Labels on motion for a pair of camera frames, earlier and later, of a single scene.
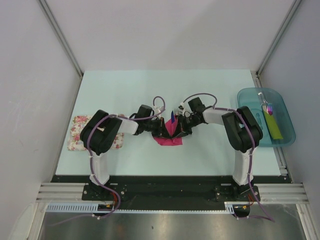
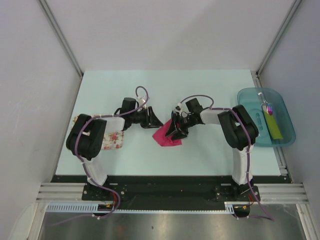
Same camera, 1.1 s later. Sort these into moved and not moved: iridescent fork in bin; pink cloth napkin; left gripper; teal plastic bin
Moved: left gripper
Not moved: pink cloth napkin; teal plastic bin; iridescent fork in bin
